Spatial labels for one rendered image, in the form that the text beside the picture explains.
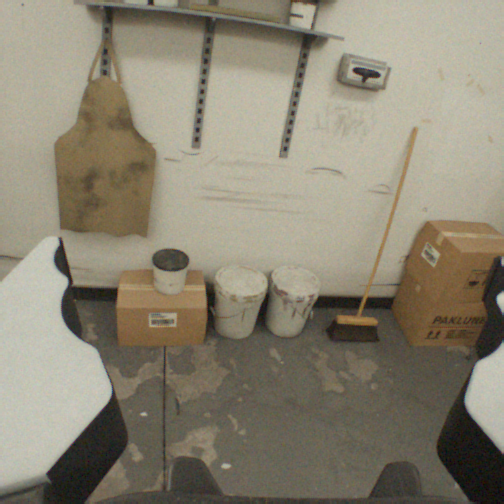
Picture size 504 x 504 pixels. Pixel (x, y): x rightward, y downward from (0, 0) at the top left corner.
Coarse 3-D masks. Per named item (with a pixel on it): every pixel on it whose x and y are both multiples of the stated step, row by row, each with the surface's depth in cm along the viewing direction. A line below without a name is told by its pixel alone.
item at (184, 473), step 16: (176, 464) 5; (192, 464) 5; (400, 464) 5; (176, 480) 5; (192, 480) 5; (208, 480) 5; (384, 480) 5; (400, 480) 5; (416, 480) 5; (128, 496) 4; (144, 496) 4; (160, 496) 5; (176, 496) 5; (192, 496) 5; (208, 496) 5; (224, 496) 5; (240, 496) 5; (368, 496) 5; (384, 496) 5; (400, 496) 5; (416, 496) 5; (432, 496) 4
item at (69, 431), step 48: (48, 240) 11; (0, 288) 9; (48, 288) 9; (0, 336) 7; (48, 336) 7; (0, 384) 6; (48, 384) 6; (96, 384) 6; (0, 432) 5; (48, 432) 6; (96, 432) 6; (0, 480) 5; (48, 480) 5; (96, 480) 6
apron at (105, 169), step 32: (96, 96) 179; (96, 128) 188; (128, 128) 190; (64, 160) 192; (96, 160) 197; (128, 160) 198; (64, 192) 202; (96, 192) 206; (128, 192) 208; (64, 224) 213; (96, 224) 216; (128, 224) 219
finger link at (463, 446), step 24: (480, 336) 9; (480, 360) 7; (480, 384) 7; (456, 408) 7; (480, 408) 6; (456, 432) 6; (480, 432) 6; (456, 456) 6; (480, 456) 6; (456, 480) 6; (480, 480) 6
